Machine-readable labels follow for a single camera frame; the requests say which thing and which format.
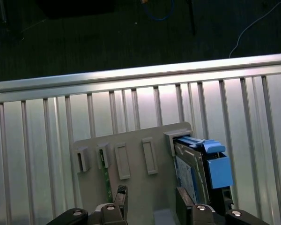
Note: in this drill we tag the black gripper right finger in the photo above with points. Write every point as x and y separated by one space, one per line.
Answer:
183 206

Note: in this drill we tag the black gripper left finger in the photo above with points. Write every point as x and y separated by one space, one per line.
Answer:
120 199

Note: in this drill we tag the hard disk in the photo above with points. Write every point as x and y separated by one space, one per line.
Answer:
219 171

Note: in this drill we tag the grey parts rack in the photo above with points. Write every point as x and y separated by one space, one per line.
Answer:
135 187

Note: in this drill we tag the green RAM stick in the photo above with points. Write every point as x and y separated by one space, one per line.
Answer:
107 185

